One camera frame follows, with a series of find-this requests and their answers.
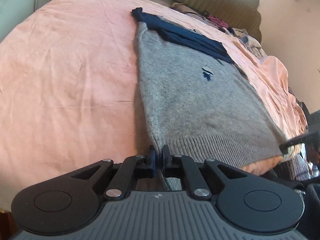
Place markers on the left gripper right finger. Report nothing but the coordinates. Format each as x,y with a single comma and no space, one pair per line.
184,168

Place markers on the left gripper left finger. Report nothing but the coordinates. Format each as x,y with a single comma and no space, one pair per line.
129,172

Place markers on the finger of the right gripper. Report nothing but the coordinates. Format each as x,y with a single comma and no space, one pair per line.
310,138

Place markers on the grey and navy sweater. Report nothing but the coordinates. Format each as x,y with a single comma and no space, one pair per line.
198,102

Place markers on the pile of mixed clothes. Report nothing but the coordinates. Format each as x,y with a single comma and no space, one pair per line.
242,35

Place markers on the pink bed sheet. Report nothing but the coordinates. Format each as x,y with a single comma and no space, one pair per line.
70,92

